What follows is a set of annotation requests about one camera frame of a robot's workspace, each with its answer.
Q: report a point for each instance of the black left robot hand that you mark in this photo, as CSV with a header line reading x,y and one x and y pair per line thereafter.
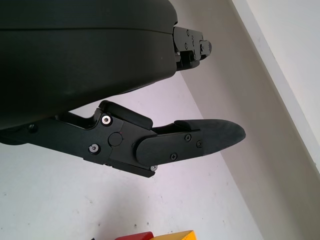
x,y
75,62

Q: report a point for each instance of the red wooden block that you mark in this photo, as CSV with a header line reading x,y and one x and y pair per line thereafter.
x,y
137,236

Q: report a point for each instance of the yellow wooden block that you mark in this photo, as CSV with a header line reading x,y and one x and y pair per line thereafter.
x,y
180,236

